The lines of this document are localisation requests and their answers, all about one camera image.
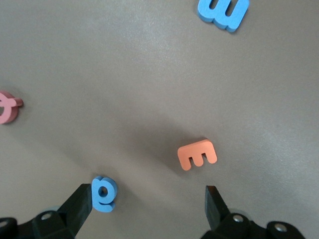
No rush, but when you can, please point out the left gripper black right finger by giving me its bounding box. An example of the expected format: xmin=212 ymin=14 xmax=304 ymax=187
xmin=200 ymin=185 xmax=307 ymax=239

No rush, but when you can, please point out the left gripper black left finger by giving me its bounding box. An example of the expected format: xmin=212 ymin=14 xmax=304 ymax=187
xmin=0 ymin=184 xmax=93 ymax=239

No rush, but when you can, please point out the blue foam letter g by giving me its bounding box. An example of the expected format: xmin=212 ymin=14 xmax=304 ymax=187
xmin=91 ymin=175 xmax=118 ymax=213

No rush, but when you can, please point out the blue foam letter E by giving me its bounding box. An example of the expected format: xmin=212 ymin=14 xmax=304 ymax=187
xmin=197 ymin=0 xmax=250 ymax=33

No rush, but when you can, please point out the orange foam letter E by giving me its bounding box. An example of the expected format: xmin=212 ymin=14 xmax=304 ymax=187
xmin=177 ymin=139 xmax=218 ymax=171

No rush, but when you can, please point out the pink foam letter Q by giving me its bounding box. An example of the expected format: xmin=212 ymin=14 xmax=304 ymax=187
xmin=0 ymin=90 xmax=24 ymax=125

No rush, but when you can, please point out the brown table cover sheet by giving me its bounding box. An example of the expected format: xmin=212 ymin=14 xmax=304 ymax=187
xmin=0 ymin=0 xmax=319 ymax=239

